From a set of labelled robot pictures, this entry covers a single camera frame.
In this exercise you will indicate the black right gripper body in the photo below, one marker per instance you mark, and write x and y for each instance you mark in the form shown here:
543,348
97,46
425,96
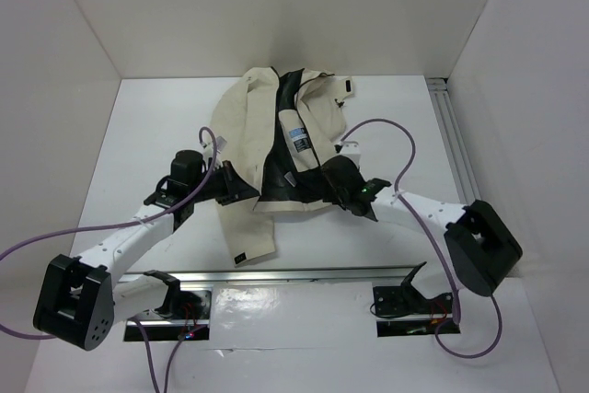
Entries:
331,194

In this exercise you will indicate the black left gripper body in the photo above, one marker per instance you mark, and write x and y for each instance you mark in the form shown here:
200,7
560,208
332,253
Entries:
220,186

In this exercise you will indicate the cream jacket with black zipper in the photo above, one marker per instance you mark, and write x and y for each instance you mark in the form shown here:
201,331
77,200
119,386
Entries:
279,131

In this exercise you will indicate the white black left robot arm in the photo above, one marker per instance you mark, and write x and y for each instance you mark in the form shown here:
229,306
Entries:
83,296

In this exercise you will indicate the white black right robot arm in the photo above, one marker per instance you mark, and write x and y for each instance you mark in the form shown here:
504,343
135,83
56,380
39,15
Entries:
480,250

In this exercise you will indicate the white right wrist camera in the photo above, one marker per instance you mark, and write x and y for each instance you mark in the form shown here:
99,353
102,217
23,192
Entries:
350,149

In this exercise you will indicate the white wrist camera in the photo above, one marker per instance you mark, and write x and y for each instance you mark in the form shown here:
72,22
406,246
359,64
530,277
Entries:
212,151
350,149

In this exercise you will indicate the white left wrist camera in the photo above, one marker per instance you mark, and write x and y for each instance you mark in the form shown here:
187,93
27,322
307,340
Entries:
212,151

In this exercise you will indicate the aluminium rail front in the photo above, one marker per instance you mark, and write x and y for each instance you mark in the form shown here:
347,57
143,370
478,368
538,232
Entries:
297,275

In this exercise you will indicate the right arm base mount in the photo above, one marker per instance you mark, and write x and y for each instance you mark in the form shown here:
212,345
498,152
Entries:
402,311

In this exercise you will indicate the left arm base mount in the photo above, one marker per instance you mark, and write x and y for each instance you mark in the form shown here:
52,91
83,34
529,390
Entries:
184,314

